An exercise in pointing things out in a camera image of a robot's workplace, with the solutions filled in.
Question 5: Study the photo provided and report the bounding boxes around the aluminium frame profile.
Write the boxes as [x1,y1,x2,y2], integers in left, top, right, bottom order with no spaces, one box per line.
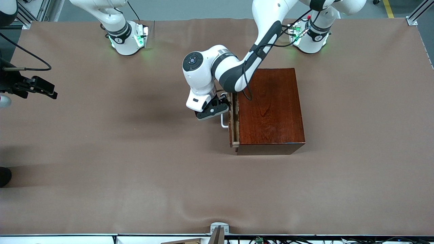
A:
[15,0,65,29]
[407,0,434,26]

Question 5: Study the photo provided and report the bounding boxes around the light wood board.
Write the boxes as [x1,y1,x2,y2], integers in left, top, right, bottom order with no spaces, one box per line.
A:
[161,238,204,244]

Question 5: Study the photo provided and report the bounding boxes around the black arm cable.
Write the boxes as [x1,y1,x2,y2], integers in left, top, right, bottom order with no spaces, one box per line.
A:
[0,33,52,72]
[241,10,314,101]

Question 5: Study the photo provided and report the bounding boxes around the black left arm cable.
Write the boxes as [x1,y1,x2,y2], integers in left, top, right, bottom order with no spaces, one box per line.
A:
[241,10,314,101]

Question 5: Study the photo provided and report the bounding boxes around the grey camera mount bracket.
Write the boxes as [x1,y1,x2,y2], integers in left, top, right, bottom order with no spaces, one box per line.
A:
[209,222,230,244]

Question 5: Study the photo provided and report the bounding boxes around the brown table cloth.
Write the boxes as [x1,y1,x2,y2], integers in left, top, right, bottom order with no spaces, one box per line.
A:
[0,18,434,237]

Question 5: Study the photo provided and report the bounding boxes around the black base power cable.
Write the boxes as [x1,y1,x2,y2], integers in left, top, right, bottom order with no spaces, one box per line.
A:
[127,0,140,21]

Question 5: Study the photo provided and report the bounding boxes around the light wood drawer white handle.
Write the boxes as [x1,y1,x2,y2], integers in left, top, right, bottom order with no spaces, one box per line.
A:
[220,91,240,148]

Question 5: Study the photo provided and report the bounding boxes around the dark wooden drawer cabinet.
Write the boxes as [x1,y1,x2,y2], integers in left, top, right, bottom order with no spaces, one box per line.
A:
[236,68,306,156]

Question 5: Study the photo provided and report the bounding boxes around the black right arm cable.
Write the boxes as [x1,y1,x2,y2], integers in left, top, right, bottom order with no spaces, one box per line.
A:
[0,33,52,72]

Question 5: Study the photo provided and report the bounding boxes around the black round object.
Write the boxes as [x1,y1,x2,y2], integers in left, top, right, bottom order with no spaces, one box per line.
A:
[0,167,12,187]

